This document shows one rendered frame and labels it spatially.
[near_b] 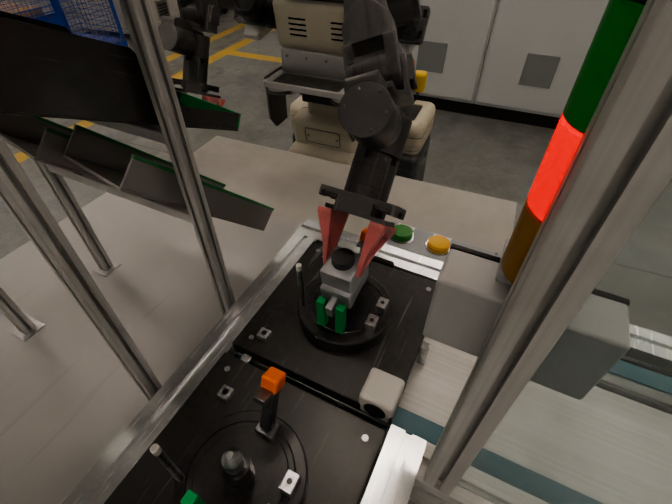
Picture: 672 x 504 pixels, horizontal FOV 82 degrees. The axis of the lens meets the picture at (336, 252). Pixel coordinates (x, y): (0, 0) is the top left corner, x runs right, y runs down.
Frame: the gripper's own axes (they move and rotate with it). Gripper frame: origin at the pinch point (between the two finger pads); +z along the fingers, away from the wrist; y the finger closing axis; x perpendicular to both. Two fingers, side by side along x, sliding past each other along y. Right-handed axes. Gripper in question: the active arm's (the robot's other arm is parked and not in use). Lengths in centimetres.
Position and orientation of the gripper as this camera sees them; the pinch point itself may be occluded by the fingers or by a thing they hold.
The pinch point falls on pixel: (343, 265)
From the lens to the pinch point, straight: 50.6
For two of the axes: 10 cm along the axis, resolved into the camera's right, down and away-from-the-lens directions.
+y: 8.9, 3.1, -3.2
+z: -2.9, 9.5, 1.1
